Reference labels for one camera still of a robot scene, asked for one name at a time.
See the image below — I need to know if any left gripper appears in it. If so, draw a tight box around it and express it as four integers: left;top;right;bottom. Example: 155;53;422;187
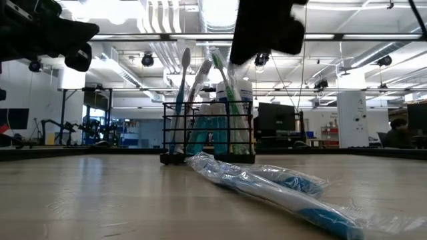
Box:
0;0;100;73

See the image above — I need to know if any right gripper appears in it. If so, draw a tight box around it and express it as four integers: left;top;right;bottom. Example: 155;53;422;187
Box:
229;0;310;66

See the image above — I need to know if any green toothbrush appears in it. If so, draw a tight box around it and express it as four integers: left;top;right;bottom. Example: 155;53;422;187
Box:
208;46;250;155

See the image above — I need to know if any purple grey toothbrush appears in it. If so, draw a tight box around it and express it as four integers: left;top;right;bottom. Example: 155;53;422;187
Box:
185;58;214;154

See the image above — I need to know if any blue toothbrush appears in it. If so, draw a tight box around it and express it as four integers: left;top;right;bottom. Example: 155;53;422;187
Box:
168;46;193;155
185;151;427;240
245;162;330;198

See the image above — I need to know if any black wire basket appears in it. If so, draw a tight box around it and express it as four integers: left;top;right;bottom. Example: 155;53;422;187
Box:
159;100;257;167

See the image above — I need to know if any white-lidded blue yellow wipes canister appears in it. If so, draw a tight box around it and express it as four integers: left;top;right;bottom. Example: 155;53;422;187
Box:
215;79;254;154

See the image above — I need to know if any black computer monitor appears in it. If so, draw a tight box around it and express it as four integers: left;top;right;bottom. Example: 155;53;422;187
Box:
256;102;297;137
406;103;427;136

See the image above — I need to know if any small red shelf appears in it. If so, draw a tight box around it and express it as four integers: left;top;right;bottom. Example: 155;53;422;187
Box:
320;125;340;147

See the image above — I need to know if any white pillar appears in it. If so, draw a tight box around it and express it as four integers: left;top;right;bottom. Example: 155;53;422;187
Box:
336;91;370;149

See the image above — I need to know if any person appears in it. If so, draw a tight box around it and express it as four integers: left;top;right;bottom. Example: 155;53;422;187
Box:
383;118;416;150

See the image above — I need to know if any black overhead camera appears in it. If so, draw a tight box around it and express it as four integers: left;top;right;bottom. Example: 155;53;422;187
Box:
254;52;271;67

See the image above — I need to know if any silver ventilation duct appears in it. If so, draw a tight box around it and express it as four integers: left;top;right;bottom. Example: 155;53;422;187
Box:
198;0;242;67

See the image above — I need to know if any black background rig frame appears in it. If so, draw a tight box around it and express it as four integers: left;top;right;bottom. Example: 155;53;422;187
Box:
58;87;427;146

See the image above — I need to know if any black wall screen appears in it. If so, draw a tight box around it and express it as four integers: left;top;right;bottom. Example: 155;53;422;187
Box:
0;108;30;130

